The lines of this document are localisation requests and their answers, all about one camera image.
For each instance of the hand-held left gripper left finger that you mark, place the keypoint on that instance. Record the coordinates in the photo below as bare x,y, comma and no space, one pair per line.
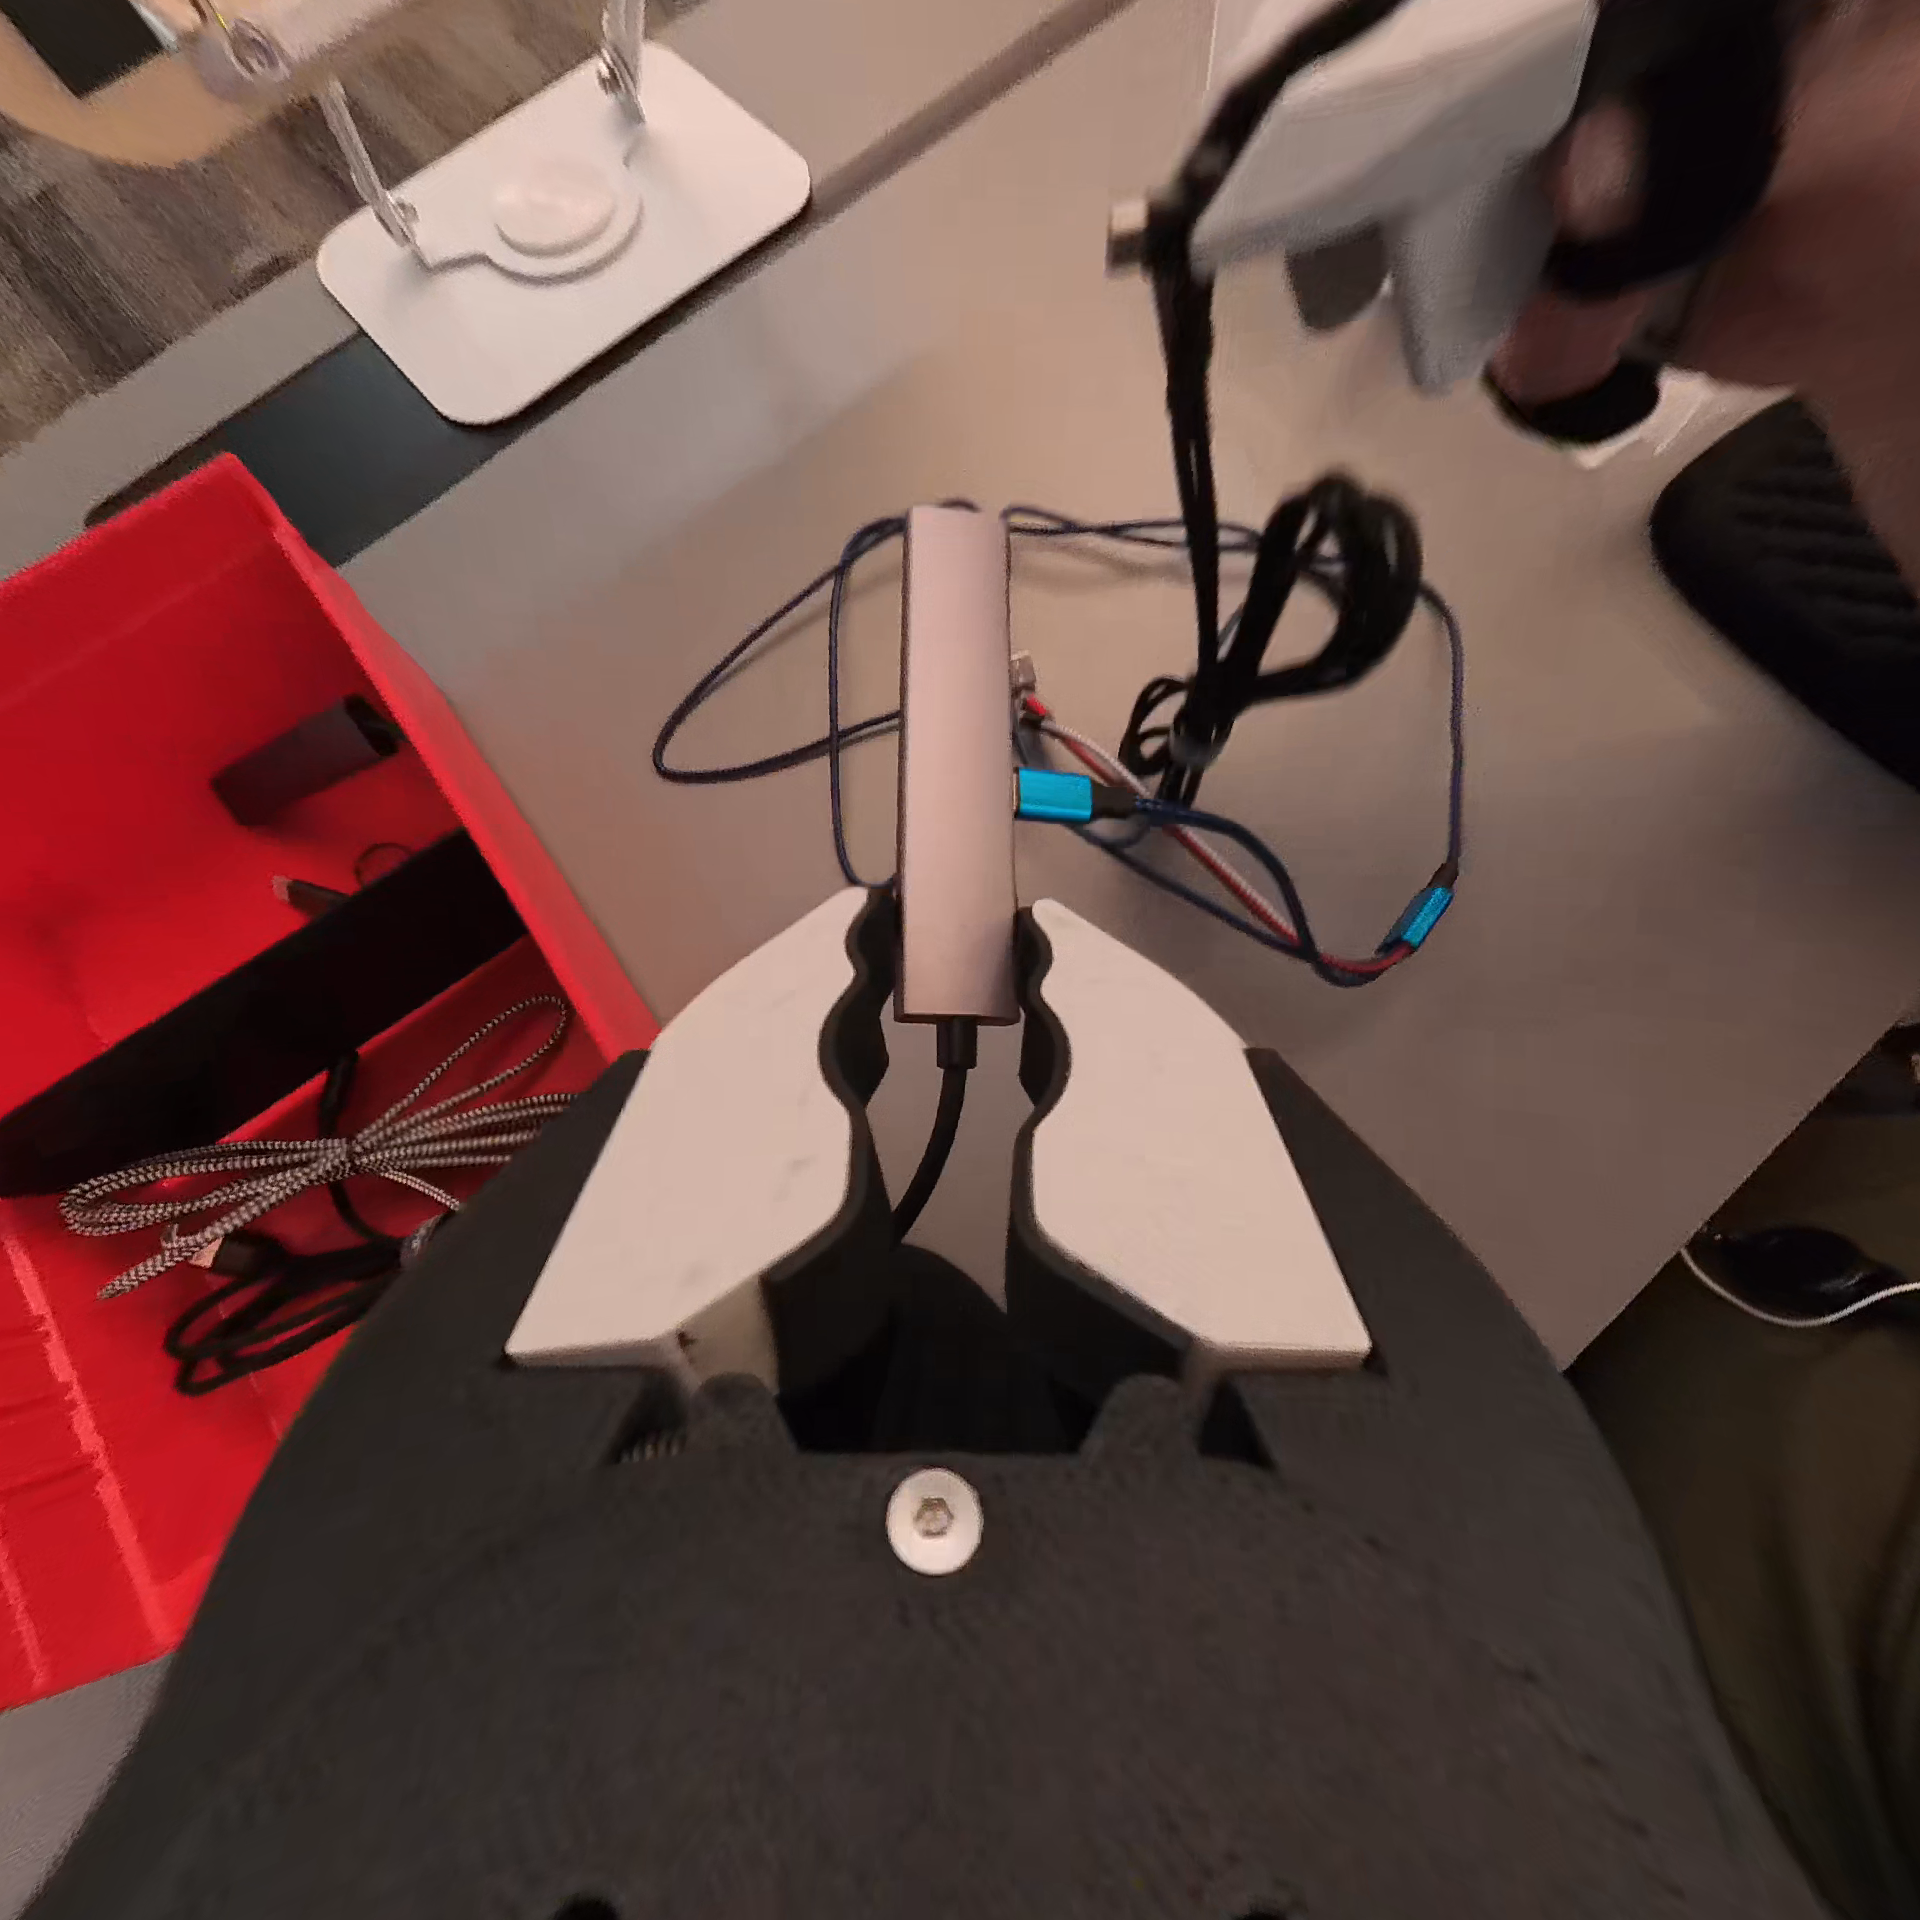
720,1170

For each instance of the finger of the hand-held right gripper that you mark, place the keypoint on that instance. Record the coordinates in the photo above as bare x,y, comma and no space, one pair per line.
1424,105

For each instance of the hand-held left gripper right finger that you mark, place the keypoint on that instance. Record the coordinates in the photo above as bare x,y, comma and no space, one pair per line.
1185,1187

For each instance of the grey usb hub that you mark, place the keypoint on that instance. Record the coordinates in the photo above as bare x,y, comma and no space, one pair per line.
957,752

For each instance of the red plastic bin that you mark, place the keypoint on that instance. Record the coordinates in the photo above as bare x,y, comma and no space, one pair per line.
136,631

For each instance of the person's right hand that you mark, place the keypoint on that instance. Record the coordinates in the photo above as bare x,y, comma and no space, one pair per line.
1844,182

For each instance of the black bin divider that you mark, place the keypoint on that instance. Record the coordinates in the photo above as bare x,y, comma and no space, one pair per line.
256,1022

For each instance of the small dark grey hub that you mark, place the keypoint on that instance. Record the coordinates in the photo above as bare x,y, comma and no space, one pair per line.
300,760

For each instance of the small black object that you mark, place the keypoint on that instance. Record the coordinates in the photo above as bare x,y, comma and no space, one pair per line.
1808,1262

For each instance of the white tablet stand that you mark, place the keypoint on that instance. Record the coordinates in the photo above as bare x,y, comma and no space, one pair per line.
632,302

